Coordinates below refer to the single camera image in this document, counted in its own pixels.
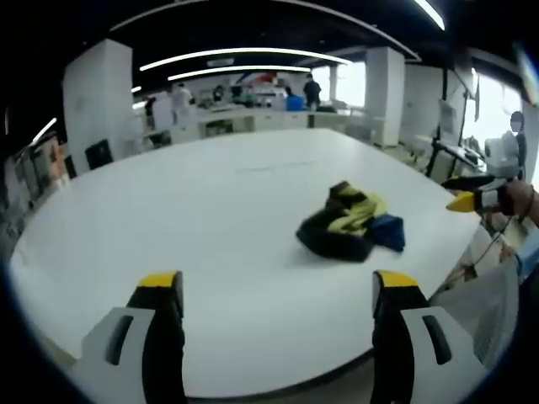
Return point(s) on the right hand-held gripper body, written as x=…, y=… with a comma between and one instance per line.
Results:
x=501, y=151

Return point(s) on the long white counter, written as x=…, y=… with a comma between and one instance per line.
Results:
x=252, y=120

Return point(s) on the black chair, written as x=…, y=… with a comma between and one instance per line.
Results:
x=99, y=154

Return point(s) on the long ceiling light strip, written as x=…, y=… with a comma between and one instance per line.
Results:
x=244, y=52

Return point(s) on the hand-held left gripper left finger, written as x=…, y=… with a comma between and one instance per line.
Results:
x=162, y=336

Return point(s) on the short ceiling light strip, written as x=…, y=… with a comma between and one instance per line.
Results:
x=236, y=70

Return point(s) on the person's light blue clothing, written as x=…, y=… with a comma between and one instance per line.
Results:
x=529, y=256

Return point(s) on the white printed sheet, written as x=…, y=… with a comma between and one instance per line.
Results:
x=488, y=311

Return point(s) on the black frame desk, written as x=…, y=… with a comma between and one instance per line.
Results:
x=452, y=153

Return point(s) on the black yellow blue garment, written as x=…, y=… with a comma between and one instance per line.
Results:
x=337, y=231

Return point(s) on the blue box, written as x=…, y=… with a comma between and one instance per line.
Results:
x=295, y=103

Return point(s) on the cluttered shelf unit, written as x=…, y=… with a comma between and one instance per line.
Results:
x=29, y=181

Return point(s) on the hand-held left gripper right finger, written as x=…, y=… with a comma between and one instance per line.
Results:
x=391, y=336

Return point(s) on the person's right hand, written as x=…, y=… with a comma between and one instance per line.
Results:
x=520, y=198

